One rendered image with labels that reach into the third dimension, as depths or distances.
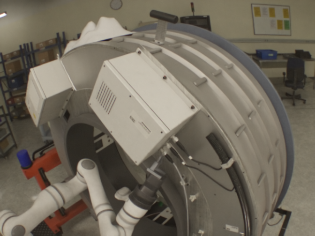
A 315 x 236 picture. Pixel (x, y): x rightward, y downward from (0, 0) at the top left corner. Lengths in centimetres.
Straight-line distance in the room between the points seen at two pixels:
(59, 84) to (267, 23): 620
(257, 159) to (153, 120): 36
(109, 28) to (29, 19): 619
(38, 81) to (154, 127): 63
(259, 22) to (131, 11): 354
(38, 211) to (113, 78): 52
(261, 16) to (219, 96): 603
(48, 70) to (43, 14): 583
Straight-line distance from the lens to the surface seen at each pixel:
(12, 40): 748
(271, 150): 84
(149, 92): 57
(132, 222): 75
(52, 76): 105
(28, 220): 81
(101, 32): 95
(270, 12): 681
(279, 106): 98
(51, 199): 85
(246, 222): 72
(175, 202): 81
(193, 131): 64
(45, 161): 209
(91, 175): 92
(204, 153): 65
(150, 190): 69
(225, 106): 68
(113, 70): 58
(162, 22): 78
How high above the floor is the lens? 189
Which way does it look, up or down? 24 degrees down
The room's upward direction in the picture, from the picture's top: 8 degrees counter-clockwise
